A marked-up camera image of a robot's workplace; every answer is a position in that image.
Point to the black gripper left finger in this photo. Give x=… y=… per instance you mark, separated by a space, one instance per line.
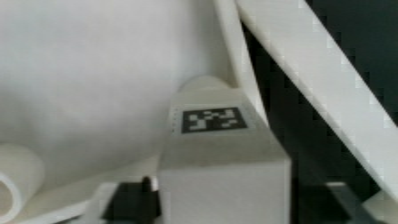
x=124 y=204

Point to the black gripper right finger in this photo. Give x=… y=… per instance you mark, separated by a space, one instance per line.
x=350 y=203

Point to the white table leg with tag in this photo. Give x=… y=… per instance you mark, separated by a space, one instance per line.
x=224 y=165

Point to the white square tabletop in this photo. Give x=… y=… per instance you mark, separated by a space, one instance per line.
x=97 y=56

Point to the white U-shaped fence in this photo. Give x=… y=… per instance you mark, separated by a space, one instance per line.
x=296 y=41

